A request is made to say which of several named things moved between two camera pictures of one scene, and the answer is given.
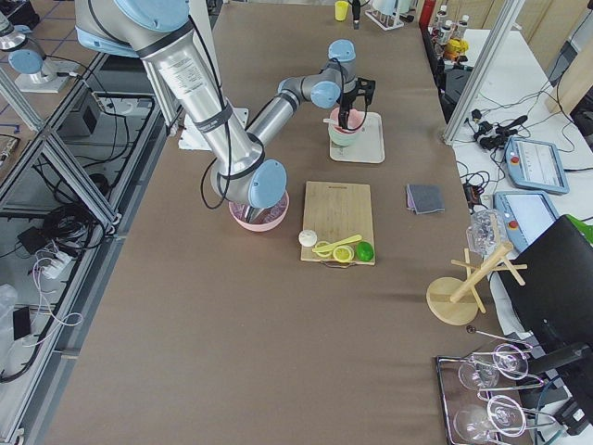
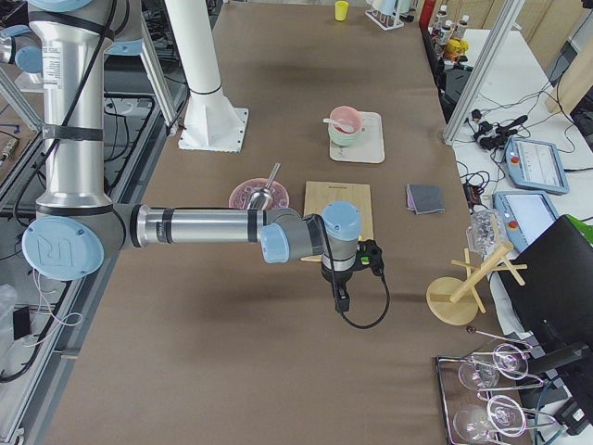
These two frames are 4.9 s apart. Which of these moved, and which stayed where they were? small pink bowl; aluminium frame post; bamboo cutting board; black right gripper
Moved: black right gripper
Stayed: small pink bowl; bamboo cutting board; aluminium frame post
